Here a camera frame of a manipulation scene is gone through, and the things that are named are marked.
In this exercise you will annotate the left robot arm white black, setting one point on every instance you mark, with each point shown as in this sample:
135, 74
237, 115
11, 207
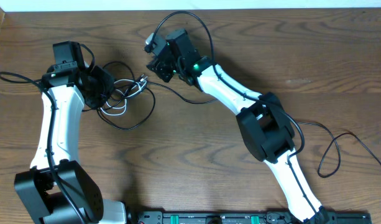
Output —
56, 189

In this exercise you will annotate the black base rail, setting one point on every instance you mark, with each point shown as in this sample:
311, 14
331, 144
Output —
158, 217

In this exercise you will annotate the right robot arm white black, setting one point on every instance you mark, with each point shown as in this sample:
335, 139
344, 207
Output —
266, 129

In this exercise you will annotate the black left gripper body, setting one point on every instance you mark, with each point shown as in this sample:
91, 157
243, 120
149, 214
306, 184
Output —
102, 84

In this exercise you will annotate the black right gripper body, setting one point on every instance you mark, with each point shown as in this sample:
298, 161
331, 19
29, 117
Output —
166, 71

